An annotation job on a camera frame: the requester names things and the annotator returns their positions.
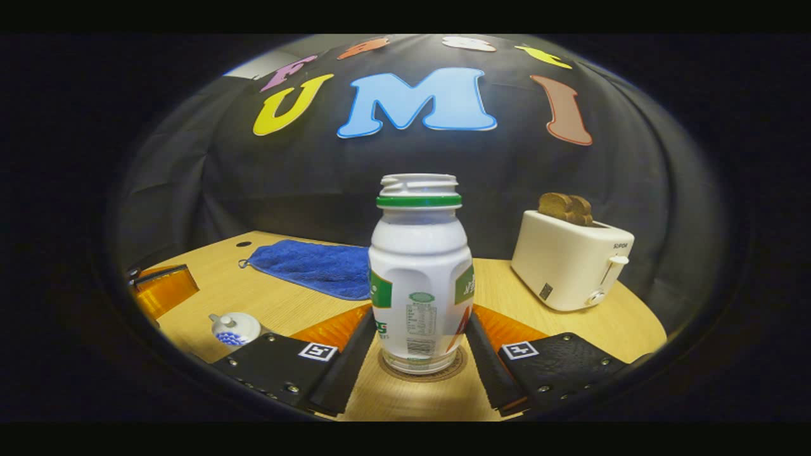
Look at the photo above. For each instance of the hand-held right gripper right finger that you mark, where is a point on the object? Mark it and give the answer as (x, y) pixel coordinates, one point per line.
(485, 367)

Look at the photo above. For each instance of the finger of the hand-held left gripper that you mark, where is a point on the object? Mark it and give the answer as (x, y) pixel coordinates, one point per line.
(165, 291)

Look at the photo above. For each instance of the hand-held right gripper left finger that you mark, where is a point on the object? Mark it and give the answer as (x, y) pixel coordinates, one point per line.
(351, 364)

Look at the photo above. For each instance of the round wooden coaster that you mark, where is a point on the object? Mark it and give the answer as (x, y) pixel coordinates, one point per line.
(459, 370)

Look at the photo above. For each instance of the white plastic water bottle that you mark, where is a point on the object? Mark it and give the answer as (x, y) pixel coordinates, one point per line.
(418, 266)

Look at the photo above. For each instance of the blue towel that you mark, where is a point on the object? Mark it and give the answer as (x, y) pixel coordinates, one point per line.
(310, 266)

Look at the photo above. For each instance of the white toaster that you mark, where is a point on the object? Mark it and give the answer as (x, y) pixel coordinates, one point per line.
(564, 259)

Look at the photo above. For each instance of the black backdrop cloth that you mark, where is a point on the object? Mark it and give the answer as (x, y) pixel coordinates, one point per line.
(253, 183)

